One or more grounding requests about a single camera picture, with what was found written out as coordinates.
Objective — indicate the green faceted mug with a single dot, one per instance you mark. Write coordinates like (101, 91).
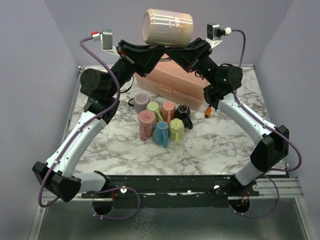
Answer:
(176, 130)

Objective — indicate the purple mug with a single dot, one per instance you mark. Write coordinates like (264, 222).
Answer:
(140, 102)

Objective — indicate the blue mug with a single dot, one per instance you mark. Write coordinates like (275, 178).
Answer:
(161, 134)

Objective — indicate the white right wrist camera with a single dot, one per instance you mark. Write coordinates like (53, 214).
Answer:
(215, 34)

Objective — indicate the iridescent beige mug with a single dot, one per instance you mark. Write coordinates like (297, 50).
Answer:
(167, 28)

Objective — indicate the salmon pink mug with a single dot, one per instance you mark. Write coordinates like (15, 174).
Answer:
(168, 111)

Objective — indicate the pink ghost pattern mug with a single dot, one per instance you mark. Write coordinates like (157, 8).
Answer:
(147, 121)

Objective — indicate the black mug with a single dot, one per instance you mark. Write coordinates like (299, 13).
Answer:
(183, 113)

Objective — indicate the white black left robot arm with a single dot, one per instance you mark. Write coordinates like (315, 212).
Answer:
(103, 89)

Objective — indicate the light green round mug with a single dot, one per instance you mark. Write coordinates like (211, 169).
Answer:
(156, 109)

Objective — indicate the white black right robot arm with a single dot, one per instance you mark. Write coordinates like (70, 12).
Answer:
(224, 80)

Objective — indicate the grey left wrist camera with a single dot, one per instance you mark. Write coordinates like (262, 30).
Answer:
(106, 39)

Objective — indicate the aluminium table frame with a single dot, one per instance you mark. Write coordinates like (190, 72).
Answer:
(277, 187)

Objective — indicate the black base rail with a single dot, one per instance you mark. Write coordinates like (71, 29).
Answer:
(171, 191)

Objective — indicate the translucent pink plastic toolbox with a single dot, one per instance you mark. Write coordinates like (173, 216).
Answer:
(171, 82)

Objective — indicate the orange black screwdriver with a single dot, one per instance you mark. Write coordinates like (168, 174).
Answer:
(208, 111)

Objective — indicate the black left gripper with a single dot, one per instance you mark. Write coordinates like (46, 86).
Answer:
(141, 58)

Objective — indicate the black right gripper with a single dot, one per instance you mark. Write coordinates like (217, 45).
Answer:
(186, 57)

